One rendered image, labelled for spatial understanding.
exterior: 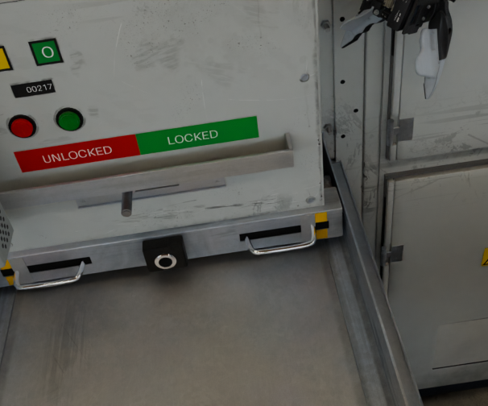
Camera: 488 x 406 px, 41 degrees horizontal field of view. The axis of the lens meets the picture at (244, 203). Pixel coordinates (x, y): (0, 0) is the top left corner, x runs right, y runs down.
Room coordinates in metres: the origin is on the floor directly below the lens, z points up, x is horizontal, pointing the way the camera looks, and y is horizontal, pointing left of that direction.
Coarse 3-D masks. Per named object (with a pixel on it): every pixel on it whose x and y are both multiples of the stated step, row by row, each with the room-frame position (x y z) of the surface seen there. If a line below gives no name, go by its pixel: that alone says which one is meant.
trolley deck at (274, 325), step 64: (256, 256) 0.69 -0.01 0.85; (320, 256) 0.67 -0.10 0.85; (64, 320) 0.62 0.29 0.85; (128, 320) 0.60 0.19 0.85; (192, 320) 0.59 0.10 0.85; (256, 320) 0.57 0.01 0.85; (320, 320) 0.55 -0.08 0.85; (384, 320) 0.54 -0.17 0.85; (0, 384) 0.53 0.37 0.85; (64, 384) 0.51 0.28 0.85; (128, 384) 0.50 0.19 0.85; (192, 384) 0.48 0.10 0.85; (256, 384) 0.47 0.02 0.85; (320, 384) 0.45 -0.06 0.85
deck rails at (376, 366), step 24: (336, 240) 0.70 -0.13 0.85; (336, 264) 0.65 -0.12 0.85; (360, 264) 0.59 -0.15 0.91; (0, 288) 0.70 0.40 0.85; (360, 288) 0.59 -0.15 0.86; (0, 312) 0.65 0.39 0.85; (360, 312) 0.55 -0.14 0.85; (0, 336) 0.61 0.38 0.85; (360, 336) 0.51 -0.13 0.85; (384, 336) 0.46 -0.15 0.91; (0, 360) 0.56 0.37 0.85; (360, 360) 0.48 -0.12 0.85; (384, 360) 0.46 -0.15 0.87; (384, 384) 0.44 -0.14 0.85
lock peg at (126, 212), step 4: (128, 192) 0.68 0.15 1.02; (132, 192) 0.69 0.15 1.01; (124, 196) 0.67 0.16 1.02; (128, 196) 0.67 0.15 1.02; (124, 200) 0.67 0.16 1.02; (128, 200) 0.67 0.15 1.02; (124, 204) 0.66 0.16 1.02; (128, 204) 0.66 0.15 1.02; (124, 208) 0.65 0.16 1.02; (128, 208) 0.65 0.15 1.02; (124, 212) 0.64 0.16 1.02; (128, 212) 0.64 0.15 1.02; (124, 216) 0.64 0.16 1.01; (128, 216) 0.64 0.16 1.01
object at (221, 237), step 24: (336, 192) 0.72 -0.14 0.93; (264, 216) 0.70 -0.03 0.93; (288, 216) 0.69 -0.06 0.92; (336, 216) 0.69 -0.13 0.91; (96, 240) 0.70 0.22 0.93; (120, 240) 0.69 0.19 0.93; (144, 240) 0.69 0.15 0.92; (192, 240) 0.69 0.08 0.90; (216, 240) 0.69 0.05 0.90; (240, 240) 0.69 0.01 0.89; (264, 240) 0.69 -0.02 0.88; (288, 240) 0.69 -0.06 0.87; (48, 264) 0.69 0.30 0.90; (72, 264) 0.69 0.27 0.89; (96, 264) 0.69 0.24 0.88; (120, 264) 0.69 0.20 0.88; (144, 264) 0.69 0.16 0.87
